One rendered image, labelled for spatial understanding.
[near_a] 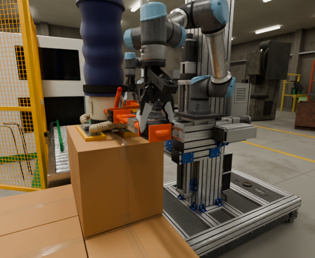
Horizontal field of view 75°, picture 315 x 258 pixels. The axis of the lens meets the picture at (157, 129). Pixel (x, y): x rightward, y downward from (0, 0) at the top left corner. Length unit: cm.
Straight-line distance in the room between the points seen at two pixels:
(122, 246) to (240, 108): 127
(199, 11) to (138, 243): 105
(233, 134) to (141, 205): 68
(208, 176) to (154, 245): 89
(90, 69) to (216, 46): 63
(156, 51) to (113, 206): 71
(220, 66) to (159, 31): 60
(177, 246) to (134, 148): 46
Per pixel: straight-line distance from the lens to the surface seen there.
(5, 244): 120
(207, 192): 180
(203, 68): 152
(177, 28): 71
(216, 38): 110
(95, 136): 103
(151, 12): 63
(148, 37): 62
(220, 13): 103
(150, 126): 58
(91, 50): 111
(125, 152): 93
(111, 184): 97
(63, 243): 109
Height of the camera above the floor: 121
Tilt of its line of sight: 12 degrees down
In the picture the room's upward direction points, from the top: straight up
